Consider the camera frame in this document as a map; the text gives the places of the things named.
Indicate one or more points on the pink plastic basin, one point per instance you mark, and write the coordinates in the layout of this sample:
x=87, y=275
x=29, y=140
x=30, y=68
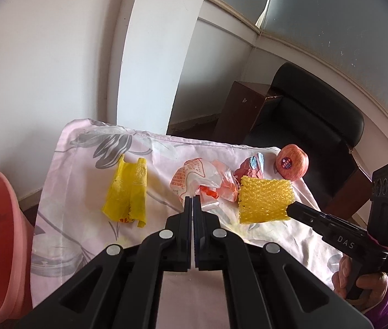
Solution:
x=16, y=237

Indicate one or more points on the yellow plastic bag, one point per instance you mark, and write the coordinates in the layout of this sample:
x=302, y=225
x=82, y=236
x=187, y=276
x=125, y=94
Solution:
x=126, y=198

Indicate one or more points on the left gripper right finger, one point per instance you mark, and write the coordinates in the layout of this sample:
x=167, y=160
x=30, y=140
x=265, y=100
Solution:
x=265, y=286

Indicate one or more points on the orange white plastic bag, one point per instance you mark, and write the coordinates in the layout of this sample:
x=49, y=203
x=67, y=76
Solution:
x=212, y=181

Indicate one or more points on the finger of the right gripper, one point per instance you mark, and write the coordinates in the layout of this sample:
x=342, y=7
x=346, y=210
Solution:
x=334, y=231

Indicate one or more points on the purple sleeve forearm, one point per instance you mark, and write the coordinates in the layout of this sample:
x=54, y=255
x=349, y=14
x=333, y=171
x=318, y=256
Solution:
x=378, y=314

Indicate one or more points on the pink floral tablecloth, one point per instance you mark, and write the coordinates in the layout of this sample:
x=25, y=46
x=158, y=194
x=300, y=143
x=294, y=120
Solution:
x=71, y=229

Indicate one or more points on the yellow foam net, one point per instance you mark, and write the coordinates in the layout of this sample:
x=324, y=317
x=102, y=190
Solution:
x=262, y=200

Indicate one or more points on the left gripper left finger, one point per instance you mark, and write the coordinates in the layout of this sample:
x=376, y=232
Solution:
x=120, y=287

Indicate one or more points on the black office chair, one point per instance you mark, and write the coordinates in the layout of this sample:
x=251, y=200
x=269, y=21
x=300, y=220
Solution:
x=303, y=110

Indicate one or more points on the person right hand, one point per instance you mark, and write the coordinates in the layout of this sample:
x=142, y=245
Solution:
x=374, y=285

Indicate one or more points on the red snack bag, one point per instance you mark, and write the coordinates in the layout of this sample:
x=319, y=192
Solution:
x=251, y=167

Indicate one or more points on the red apple with sticker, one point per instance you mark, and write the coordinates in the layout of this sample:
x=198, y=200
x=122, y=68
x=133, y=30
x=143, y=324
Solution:
x=292, y=162

